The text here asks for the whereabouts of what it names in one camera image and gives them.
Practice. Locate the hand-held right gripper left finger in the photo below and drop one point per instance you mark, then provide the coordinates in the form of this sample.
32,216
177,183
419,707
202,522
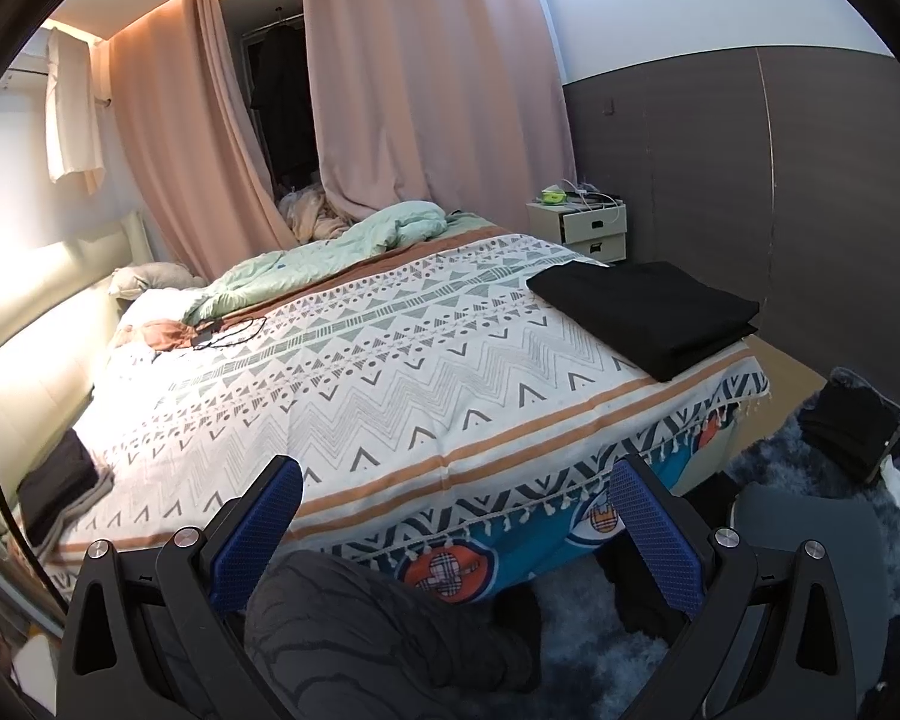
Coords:
259,532

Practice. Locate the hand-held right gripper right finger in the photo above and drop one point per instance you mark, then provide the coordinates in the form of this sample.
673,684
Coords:
656,532

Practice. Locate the black garment with yellow print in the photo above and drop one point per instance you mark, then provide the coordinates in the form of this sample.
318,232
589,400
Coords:
645,315

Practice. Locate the stack of folded dark clothes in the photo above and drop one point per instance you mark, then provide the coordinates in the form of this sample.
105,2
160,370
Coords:
60,484

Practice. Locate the dark clothes pile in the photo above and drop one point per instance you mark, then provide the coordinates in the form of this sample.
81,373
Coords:
851,431

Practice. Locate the pale pink clothes pile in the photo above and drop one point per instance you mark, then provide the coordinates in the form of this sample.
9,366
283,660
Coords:
315,214

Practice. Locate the blue cartoon print bed sheet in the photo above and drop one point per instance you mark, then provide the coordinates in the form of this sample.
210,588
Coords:
562,521

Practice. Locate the blue fluffy rug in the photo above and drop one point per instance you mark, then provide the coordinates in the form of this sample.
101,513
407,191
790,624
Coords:
592,660

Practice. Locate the person's leg in grey pants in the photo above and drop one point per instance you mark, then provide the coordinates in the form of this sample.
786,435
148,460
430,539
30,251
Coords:
360,645

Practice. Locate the white geometric patterned blanket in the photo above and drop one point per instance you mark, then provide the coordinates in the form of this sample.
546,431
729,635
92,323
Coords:
345,390

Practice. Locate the orange cloth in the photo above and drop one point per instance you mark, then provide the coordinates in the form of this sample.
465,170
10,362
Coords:
169,334

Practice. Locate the beige pillow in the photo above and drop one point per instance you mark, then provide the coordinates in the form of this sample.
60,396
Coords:
150,279

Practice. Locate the mint green duvet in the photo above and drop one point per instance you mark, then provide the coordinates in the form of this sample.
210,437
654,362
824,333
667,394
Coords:
345,247

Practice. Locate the cream headboard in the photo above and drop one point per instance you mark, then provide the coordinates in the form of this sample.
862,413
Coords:
37,315

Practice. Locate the beige nightstand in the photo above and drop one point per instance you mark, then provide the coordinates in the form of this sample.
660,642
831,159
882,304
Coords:
589,229

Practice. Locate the green object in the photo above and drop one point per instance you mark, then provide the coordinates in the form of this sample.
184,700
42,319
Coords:
552,196

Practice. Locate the pink curtain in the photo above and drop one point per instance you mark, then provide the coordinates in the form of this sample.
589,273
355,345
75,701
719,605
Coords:
435,75
180,150

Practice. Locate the white hanging garment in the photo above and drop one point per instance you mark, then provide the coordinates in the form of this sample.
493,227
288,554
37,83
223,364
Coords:
73,112

